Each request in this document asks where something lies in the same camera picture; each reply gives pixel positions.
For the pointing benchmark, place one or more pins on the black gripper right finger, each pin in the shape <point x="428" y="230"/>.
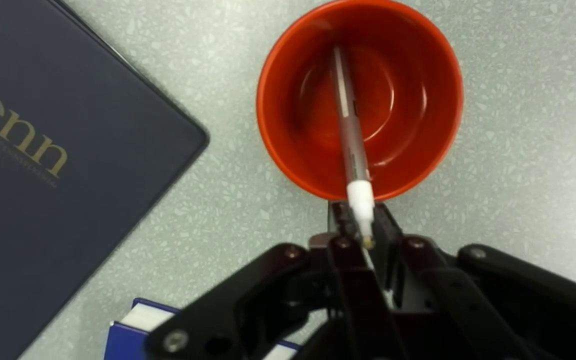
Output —
<point x="478" y="303"/>

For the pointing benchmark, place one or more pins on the white and grey pen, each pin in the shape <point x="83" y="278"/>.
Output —
<point x="359" y="180"/>

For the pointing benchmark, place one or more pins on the blue hardcover book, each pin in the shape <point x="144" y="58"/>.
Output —
<point x="126" y="337"/>

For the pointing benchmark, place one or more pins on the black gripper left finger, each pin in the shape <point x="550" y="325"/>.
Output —
<point x="274" y="295"/>

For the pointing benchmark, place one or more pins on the red and black mug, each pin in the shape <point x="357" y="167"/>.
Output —
<point x="406" y="82"/>

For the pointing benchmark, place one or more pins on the navy blue Penn folder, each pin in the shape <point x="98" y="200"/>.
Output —
<point x="86" y="149"/>

